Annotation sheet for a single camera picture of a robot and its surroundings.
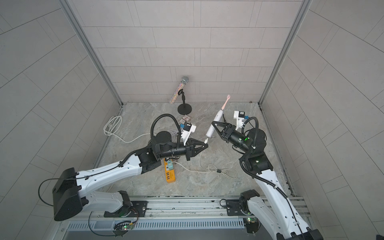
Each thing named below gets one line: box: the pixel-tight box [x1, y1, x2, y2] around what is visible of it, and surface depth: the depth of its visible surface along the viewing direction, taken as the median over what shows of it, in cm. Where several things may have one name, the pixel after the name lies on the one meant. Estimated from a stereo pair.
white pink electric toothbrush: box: [205, 94, 231, 138], surface depth 63 cm
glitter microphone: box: [169, 76, 189, 104], surface depth 98 cm
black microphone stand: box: [177, 89, 192, 115], surface depth 114 cm
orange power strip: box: [163, 158, 176, 184], surface depth 81 cm
